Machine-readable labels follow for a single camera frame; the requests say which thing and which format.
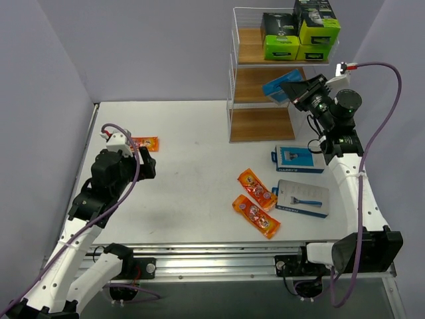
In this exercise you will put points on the orange razor bag lower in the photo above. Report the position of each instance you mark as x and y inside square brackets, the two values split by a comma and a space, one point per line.
[258, 218]

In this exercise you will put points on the white wire wooden shelf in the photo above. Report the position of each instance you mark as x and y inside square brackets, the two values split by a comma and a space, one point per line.
[251, 116]

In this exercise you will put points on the tall green black razor box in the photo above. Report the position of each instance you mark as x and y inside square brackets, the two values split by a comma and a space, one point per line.
[313, 52]

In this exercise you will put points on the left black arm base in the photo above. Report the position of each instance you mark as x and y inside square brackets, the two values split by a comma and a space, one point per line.
[144, 268]

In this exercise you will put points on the orange razor bag far left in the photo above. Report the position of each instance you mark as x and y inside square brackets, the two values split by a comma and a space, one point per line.
[151, 143]

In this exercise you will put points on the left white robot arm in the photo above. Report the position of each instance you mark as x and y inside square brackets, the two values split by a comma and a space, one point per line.
[55, 292]

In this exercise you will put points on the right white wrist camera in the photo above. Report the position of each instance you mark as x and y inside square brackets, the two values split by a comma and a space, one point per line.
[342, 76]

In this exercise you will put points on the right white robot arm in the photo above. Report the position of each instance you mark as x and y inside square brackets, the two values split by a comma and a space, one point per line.
[370, 244]

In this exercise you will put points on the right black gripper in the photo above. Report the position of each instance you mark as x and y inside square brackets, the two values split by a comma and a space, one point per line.
[305, 94]

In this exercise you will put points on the aluminium mounting rail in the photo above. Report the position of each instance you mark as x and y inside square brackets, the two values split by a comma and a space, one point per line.
[225, 262]

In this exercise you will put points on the orange razor bag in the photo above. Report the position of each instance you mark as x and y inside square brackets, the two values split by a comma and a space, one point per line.
[257, 190]
[258, 218]
[151, 143]

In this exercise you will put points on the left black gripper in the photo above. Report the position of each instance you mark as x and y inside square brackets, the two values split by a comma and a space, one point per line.
[146, 163]

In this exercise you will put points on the orange razor bag upper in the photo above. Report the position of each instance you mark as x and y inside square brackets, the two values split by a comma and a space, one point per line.
[257, 190]

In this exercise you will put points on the grey box blue razor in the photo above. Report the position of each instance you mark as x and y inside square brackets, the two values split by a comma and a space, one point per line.
[273, 91]
[302, 198]

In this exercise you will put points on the black green razor pack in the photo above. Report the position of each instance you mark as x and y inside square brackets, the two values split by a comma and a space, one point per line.
[279, 36]

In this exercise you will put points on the blue white razor box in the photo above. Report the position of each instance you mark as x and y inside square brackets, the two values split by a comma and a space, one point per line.
[298, 159]

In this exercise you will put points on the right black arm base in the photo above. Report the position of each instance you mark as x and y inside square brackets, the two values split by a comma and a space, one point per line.
[290, 265]

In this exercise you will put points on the small black green razor box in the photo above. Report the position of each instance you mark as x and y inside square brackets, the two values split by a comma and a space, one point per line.
[317, 23]

